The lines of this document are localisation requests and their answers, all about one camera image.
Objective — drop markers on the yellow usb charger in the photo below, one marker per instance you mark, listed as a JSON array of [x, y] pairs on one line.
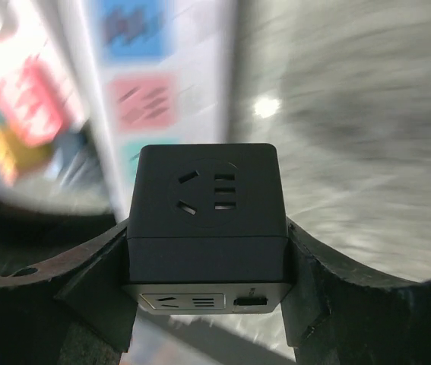
[[18, 159]]

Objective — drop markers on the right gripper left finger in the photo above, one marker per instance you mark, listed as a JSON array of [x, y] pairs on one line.
[[70, 309]]

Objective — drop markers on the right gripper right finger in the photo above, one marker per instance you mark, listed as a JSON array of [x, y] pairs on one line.
[[340, 311]]

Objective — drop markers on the long white power strip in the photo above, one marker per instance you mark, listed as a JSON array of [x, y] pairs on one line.
[[159, 72]]

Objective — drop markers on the pink square plug adapter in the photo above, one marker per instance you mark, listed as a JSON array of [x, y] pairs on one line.
[[30, 103]]

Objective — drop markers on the black cube socket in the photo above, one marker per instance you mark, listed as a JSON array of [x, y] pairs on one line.
[[207, 230]]

